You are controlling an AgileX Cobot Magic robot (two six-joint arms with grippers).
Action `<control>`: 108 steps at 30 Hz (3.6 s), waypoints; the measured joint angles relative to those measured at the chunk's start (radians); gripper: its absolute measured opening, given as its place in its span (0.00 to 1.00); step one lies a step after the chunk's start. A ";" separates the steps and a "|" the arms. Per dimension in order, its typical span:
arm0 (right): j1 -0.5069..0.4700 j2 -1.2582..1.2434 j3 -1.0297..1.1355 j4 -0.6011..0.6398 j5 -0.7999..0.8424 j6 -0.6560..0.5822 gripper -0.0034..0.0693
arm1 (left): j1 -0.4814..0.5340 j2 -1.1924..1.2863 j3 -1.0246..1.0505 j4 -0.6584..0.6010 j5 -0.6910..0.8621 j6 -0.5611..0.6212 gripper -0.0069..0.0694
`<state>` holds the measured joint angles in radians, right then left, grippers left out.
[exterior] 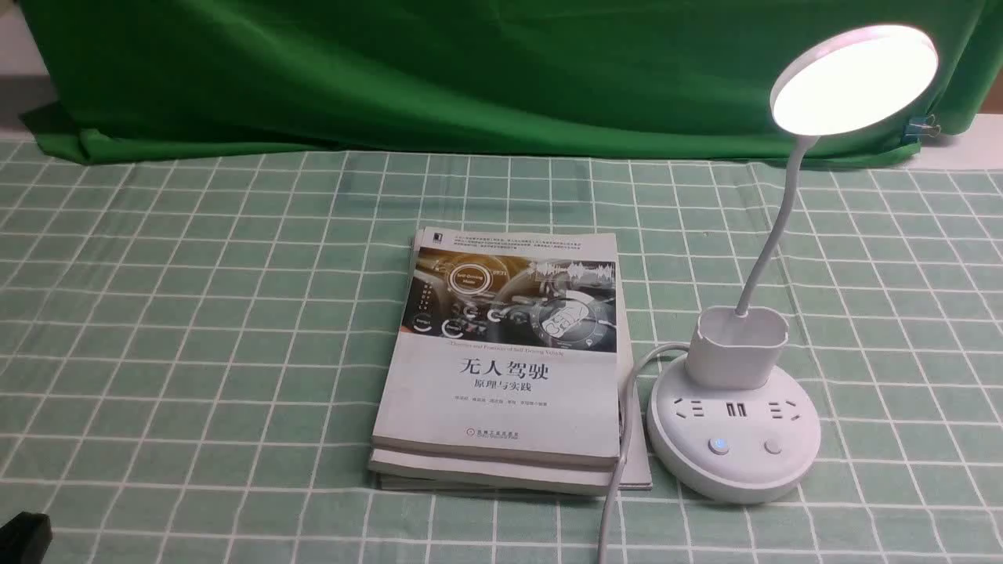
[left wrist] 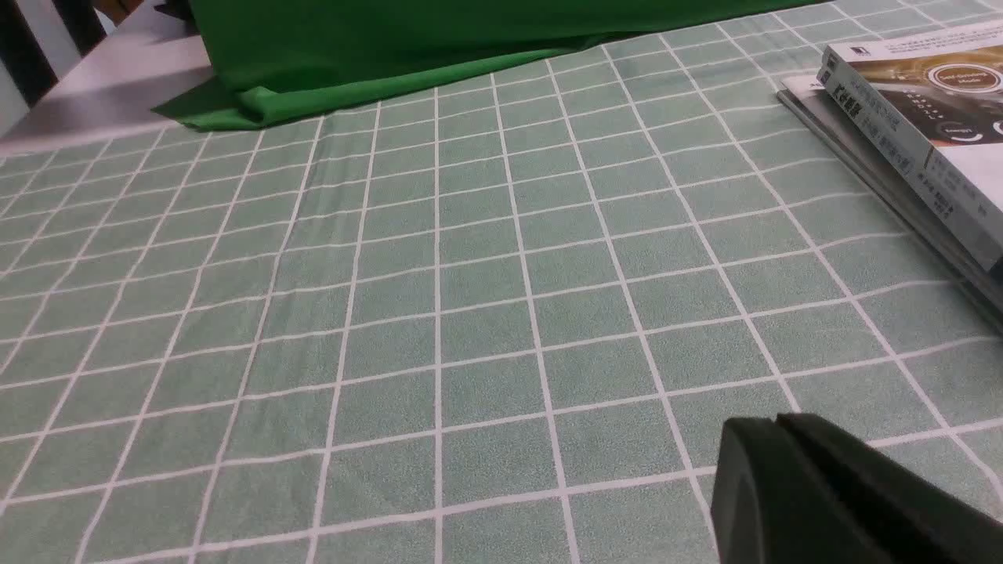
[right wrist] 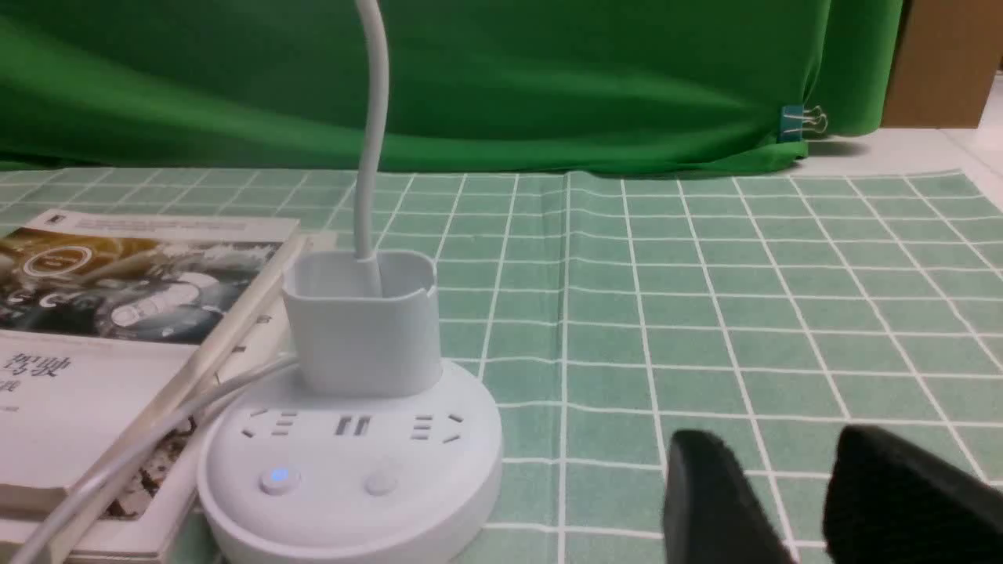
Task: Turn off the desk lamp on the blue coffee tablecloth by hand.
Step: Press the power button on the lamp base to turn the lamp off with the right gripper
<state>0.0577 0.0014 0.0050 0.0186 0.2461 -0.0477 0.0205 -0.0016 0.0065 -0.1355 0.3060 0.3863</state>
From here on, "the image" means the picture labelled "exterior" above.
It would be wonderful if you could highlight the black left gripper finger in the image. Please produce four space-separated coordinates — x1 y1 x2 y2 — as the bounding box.
1 512 53 563

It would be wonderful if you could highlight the white desk lamp with socket base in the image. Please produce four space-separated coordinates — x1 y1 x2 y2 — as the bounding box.
647 23 939 504

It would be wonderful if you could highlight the green checkered tablecloth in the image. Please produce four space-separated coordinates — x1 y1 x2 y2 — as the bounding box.
1 140 1002 563

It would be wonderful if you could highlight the green backdrop cloth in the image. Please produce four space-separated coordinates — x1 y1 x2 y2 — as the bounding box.
20 1 1001 167

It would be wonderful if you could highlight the top book with car cover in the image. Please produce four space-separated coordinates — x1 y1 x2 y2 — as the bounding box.
371 227 621 468

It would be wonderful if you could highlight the blue binder clip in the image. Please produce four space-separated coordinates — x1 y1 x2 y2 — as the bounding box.
900 114 941 144

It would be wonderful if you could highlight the white lamp power cable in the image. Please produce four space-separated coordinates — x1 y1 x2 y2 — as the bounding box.
596 342 692 564

